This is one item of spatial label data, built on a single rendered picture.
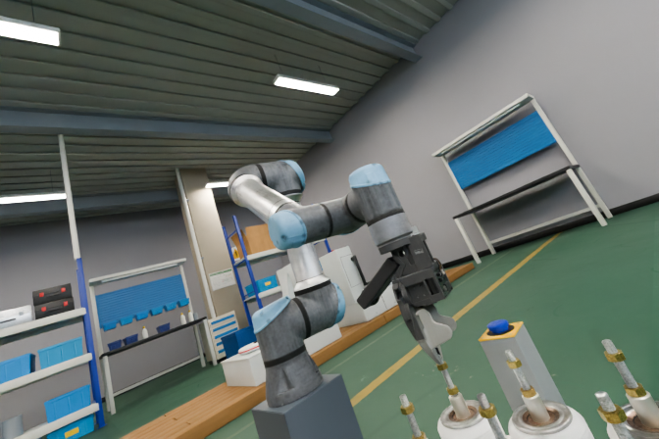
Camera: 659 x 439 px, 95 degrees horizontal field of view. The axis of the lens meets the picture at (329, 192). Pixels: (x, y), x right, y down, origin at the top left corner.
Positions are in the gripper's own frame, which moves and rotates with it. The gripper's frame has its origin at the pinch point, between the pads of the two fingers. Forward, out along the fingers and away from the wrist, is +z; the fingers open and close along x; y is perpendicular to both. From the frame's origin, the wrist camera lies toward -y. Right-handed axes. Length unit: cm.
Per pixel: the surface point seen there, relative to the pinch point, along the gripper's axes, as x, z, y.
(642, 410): -6.8, 7.7, 23.2
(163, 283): 256, -122, -528
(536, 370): 13.3, 10.4, 12.0
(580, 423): -4.2, 9.9, 16.4
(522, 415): -2.5, 9.3, 9.8
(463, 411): -1.0, 8.5, 1.3
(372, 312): 213, 22, -126
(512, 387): 12.5, 12.1, 6.9
